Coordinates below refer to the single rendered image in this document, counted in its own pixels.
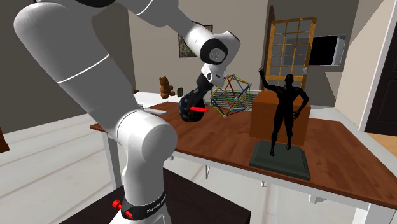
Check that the small dark object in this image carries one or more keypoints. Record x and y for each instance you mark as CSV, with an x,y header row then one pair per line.
x,y
180,91

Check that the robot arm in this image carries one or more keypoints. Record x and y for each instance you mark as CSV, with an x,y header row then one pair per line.
x,y
77,62

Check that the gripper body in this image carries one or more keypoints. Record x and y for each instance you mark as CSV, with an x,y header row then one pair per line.
x,y
202,86

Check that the brown box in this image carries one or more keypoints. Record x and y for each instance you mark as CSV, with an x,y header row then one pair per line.
x,y
263,118

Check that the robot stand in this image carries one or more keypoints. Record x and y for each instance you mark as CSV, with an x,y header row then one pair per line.
x,y
201,204

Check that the colourful rod polyhedron toy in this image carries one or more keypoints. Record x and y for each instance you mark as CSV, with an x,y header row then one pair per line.
x,y
231,100

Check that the dark door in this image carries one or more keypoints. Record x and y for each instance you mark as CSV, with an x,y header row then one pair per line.
x,y
384,102

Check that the black human figure statue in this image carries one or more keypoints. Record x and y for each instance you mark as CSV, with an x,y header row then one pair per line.
x,y
287,105

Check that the wooden framed glass door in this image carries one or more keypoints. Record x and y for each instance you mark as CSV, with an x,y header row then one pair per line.
x,y
291,46

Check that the brown teddy bear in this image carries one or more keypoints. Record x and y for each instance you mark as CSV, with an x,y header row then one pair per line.
x,y
166,88

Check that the white elongated object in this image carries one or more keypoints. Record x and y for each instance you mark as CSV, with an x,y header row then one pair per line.
x,y
155,110

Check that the black screen white frame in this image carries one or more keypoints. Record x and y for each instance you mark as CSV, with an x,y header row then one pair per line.
x,y
324,51

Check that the black round object red bar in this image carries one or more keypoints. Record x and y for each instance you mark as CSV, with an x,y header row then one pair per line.
x,y
191,115

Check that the wall picture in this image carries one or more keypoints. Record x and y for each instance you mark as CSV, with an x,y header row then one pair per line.
x,y
186,49

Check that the wooden table white frame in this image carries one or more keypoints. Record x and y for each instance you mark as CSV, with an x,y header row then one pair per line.
x,y
328,149

